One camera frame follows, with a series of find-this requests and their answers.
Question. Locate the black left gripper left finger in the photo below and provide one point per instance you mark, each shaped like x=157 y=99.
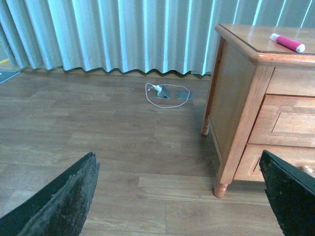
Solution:
x=58 y=209

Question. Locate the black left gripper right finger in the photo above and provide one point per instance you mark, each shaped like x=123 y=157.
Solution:
x=291 y=195

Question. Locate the wooden drawer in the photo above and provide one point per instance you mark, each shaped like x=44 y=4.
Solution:
x=285 y=121
x=249 y=169

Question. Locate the pink marker with white caps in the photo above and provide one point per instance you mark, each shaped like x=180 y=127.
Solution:
x=288 y=43

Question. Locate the round wooden drawer knob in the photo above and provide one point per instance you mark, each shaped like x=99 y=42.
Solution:
x=307 y=169

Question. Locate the wooden dresser cabinet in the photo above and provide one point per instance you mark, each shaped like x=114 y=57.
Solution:
x=249 y=66

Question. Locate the closed metal floor plate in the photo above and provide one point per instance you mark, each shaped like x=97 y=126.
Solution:
x=184 y=95

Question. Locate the open metal floor socket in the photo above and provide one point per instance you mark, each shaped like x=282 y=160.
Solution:
x=161 y=92

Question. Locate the pale grey pleated curtain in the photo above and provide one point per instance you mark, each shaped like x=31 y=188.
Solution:
x=133 y=34

